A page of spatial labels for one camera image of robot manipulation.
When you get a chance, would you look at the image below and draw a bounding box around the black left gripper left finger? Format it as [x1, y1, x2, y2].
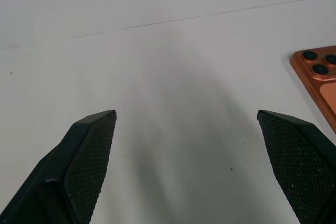
[0, 109, 118, 224]

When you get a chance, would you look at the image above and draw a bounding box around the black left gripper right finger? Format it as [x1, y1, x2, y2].
[256, 110, 336, 224]

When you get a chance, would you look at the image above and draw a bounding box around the orange smartphone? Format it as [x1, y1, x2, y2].
[290, 45, 336, 116]

